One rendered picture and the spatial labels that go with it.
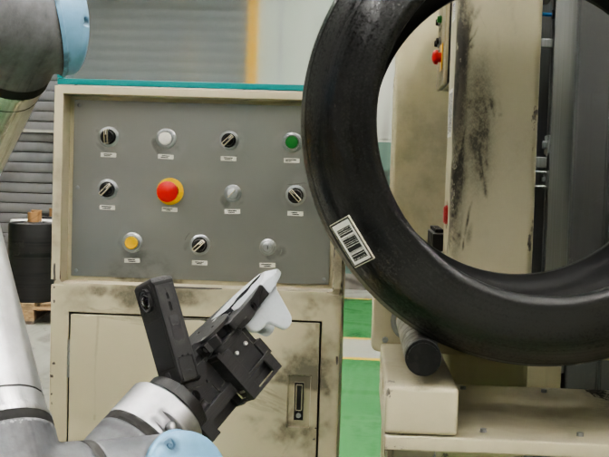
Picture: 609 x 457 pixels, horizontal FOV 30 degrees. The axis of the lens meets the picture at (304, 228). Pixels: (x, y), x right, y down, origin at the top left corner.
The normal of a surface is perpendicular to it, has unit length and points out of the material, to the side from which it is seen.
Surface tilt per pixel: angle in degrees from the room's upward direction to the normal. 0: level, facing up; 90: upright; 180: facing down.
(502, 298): 100
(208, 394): 70
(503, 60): 90
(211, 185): 90
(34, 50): 132
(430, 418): 90
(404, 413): 90
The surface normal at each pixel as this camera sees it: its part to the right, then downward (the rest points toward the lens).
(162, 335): -0.79, 0.17
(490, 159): -0.05, 0.05
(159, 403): 0.11, -0.65
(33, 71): 0.51, 0.77
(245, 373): 0.56, -0.28
